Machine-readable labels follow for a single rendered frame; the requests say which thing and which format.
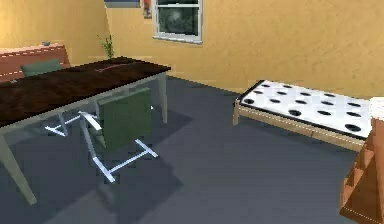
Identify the white framed window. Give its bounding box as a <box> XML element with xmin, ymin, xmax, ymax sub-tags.
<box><xmin>152</xmin><ymin>0</ymin><xmax>204</xmax><ymax>45</ymax></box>

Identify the green house plant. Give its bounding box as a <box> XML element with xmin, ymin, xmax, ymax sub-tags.
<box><xmin>97</xmin><ymin>33</ymin><xmax>116</xmax><ymax>60</ymax></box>

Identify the red framed picture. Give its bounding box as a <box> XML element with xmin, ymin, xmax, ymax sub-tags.
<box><xmin>143</xmin><ymin>0</ymin><xmax>153</xmax><ymax>19</ymax></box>

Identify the white bed with black dots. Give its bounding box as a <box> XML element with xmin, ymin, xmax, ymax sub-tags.
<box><xmin>232</xmin><ymin>79</ymin><xmax>373</xmax><ymax>153</ymax></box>

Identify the dark brown wooden table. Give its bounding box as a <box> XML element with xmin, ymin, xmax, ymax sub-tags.
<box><xmin>0</xmin><ymin>56</ymin><xmax>172</xmax><ymax>207</ymax></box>

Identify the grey blue framed picture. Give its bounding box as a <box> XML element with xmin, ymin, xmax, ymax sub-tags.
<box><xmin>104</xmin><ymin>0</ymin><xmax>142</xmax><ymax>9</ymax></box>

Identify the red brown wooden cupboard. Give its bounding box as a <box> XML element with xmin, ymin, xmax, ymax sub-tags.
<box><xmin>0</xmin><ymin>43</ymin><xmax>71</xmax><ymax>84</ymax></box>

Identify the white pillow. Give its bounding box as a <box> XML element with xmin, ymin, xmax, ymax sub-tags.
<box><xmin>368</xmin><ymin>96</ymin><xmax>384</xmax><ymax>121</ymax></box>

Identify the orange brown wooden furniture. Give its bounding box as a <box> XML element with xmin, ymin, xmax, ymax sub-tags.
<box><xmin>339</xmin><ymin>117</ymin><xmax>384</xmax><ymax>224</ymax></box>

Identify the green chair with white frame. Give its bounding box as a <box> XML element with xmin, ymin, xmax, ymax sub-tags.
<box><xmin>20</xmin><ymin>58</ymin><xmax>82</xmax><ymax>138</ymax></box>
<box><xmin>78</xmin><ymin>87</ymin><xmax>160</xmax><ymax>184</ymax></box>

